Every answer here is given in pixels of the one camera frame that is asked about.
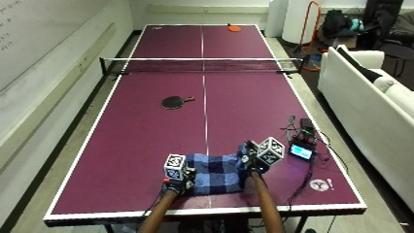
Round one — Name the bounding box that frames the white sofa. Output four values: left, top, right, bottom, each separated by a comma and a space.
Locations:
317, 44, 414, 213

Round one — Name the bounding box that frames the orange metal frame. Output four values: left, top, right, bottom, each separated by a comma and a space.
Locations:
297, 0, 324, 72

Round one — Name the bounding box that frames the black office chair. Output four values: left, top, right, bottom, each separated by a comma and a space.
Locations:
360, 0, 414, 78

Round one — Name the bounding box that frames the white marker cube on right glove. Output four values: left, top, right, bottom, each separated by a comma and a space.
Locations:
256, 136, 287, 167

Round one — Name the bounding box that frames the person's right hand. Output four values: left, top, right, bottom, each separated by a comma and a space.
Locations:
236, 140, 269, 178

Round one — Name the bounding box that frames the black cable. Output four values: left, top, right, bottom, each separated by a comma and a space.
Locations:
284, 127, 350, 215

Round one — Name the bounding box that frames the table tennis net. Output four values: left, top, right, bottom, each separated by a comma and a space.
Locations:
99, 56, 310, 76

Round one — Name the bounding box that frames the white cylindrical column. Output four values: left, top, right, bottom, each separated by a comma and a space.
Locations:
281, 0, 321, 45

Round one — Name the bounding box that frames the white marker cube on glove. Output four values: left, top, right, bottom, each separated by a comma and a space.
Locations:
256, 136, 287, 167
163, 153, 188, 181

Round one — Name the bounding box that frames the person's left hand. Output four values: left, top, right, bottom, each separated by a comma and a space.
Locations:
161, 166, 199, 196

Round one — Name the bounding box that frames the whiteboard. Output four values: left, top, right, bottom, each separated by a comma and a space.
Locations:
0, 0, 115, 92

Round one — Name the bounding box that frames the electronic device with lit screen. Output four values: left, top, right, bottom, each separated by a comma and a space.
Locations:
288, 117, 320, 162

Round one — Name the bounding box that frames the black bag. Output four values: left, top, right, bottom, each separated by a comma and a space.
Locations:
322, 9, 365, 39

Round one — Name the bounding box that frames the blue checked cloth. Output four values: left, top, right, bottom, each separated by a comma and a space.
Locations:
184, 152, 252, 197

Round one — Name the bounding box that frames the white marker cube on left glove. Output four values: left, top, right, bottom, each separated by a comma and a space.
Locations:
163, 153, 188, 181

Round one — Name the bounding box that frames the black table tennis paddle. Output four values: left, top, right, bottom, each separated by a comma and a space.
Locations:
161, 95, 197, 111

